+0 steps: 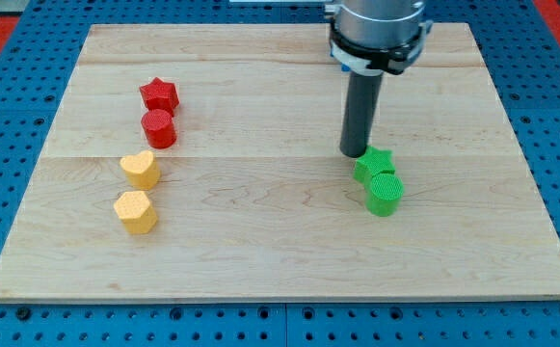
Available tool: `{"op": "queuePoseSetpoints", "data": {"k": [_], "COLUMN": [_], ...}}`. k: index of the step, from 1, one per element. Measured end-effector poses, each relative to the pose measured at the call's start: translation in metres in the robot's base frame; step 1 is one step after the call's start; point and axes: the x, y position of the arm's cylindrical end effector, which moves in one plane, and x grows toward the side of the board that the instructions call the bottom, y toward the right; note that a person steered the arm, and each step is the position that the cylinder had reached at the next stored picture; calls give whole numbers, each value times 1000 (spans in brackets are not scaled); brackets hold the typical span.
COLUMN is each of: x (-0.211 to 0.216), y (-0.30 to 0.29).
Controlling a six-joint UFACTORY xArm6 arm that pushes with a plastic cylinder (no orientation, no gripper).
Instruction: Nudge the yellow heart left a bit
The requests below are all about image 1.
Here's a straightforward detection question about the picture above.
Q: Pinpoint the red cylinder block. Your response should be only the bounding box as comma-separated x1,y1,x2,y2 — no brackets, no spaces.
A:
141,109,177,149

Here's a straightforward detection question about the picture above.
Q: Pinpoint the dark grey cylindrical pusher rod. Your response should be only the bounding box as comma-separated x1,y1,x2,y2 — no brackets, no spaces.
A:
339,72,383,158

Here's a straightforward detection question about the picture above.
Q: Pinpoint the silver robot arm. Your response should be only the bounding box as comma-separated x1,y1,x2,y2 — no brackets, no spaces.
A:
325,0,433,158

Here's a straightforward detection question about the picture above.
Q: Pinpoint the red star block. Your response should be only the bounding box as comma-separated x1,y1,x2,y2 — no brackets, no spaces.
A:
139,77,179,117

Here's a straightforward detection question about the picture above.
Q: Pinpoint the green star block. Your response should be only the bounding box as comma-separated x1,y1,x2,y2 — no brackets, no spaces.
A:
353,146,395,184

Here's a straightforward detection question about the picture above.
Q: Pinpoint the yellow hexagon block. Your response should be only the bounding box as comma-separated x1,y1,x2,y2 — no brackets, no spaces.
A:
113,191,158,234

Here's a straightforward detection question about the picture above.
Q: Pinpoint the yellow heart block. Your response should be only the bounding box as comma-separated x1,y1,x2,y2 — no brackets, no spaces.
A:
120,150,161,190

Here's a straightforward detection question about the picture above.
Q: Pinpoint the light wooden board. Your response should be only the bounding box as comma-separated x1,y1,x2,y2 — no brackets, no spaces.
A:
0,23,560,304

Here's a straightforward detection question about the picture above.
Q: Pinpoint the green cylinder block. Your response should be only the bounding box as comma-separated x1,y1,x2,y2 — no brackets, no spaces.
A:
364,173,404,217

